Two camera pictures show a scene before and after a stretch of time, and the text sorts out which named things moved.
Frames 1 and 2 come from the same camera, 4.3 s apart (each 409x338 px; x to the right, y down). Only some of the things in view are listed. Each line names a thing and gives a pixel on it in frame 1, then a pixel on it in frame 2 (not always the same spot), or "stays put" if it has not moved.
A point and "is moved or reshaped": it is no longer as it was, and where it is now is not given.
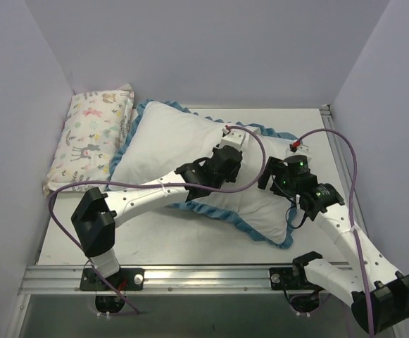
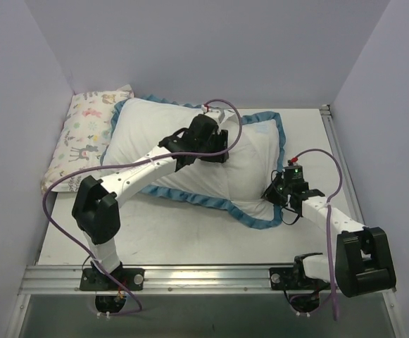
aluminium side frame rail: (326, 114) stays put
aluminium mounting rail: (159, 279) stays put
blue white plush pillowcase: (160, 139) is moved or reshaped
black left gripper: (230, 155) to (217, 147)
